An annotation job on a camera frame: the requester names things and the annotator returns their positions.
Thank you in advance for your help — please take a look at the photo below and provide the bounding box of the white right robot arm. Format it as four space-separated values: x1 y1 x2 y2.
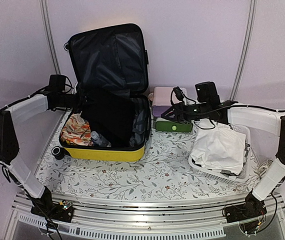
161 81 285 218

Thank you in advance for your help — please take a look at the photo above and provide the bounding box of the clear plastic bottle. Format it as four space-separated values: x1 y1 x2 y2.
90 131 112 147

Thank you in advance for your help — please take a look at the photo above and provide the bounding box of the white garment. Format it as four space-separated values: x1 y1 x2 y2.
190 124 247 175

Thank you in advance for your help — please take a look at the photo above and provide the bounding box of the yellow Pikachu suitcase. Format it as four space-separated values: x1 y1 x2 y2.
51 23 152 162

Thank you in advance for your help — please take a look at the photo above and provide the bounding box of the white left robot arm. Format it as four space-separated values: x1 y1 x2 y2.
0 74 80 217

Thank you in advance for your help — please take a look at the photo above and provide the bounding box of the floral table mat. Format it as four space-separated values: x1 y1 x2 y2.
36 128 259 202

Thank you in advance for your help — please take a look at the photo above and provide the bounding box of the pink purple drawer box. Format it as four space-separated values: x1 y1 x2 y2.
151 86 188 119

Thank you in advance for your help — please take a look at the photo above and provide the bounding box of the green drawer box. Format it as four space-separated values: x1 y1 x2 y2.
155 118 193 133

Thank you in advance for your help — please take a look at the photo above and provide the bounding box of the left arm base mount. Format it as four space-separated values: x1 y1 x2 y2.
30 200 75 223

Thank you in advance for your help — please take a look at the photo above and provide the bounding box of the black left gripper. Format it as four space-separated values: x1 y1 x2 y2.
56 87 98 113

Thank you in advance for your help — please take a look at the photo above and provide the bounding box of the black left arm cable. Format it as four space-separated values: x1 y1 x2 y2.
0 75 76 186

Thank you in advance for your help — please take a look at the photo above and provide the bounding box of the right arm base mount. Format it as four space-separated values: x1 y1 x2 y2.
222 191 267 223

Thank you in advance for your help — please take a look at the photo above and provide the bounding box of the orange floral cloth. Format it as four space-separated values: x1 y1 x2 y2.
60 113 93 147

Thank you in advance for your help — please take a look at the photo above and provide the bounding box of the white plastic basket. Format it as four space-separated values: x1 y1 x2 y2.
188 123 251 184

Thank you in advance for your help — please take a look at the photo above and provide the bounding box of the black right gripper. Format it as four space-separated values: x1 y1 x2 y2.
161 101 210 125

